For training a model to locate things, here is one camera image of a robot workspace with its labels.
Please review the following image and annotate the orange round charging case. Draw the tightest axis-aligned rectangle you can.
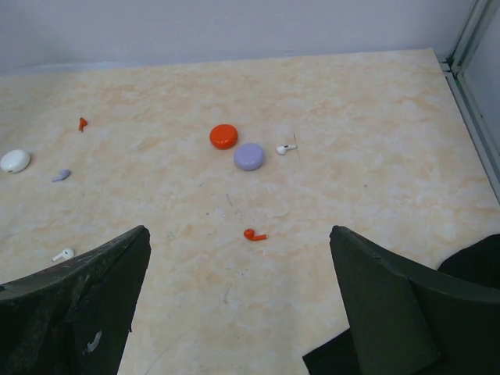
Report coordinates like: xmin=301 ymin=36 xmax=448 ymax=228
xmin=209 ymin=124 xmax=238 ymax=150

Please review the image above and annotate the purple round charging case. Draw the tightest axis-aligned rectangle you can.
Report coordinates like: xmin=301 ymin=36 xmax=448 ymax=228
xmin=234 ymin=143 xmax=266 ymax=171

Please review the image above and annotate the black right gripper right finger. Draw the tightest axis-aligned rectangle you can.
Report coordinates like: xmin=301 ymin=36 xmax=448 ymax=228
xmin=330 ymin=226 xmax=499 ymax=374

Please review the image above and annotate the purple earbud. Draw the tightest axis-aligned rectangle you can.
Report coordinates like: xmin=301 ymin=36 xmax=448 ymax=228
xmin=52 ymin=169 xmax=72 ymax=182

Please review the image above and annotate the orange earbud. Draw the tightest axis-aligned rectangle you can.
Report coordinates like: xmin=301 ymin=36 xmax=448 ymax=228
xmin=243 ymin=228 xmax=267 ymax=241
xmin=78 ymin=117 xmax=88 ymax=132

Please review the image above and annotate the black floral cloth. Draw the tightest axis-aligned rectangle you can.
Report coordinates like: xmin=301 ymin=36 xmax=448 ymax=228
xmin=303 ymin=234 xmax=499 ymax=374

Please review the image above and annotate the orange earbud near centre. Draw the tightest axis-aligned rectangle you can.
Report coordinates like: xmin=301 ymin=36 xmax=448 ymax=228
xmin=243 ymin=228 xmax=267 ymax=241

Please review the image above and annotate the aluminium frame post right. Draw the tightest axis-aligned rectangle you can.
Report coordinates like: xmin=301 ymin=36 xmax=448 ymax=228
xmin=438 ymin=1 xmax=499 ymax=195

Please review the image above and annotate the white round charging case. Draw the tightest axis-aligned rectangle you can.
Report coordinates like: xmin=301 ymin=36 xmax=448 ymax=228
xmin=1 ymin=149 xmax=31 ymax=173

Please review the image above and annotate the white earbud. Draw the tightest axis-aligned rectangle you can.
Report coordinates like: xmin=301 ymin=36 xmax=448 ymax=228
xmin=276 ymin=145 xmax=298 ymax=155
xmin=52 ymin=248 xmax=75 ymax=263

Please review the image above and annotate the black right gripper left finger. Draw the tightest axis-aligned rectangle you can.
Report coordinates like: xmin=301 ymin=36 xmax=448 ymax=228
xmin=1 ymin=226 xmax=151 ymax=374

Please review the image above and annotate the orange earbud far left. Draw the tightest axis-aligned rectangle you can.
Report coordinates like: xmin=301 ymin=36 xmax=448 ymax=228
xmin=78 ymin=117 xmax=88 ymax=132

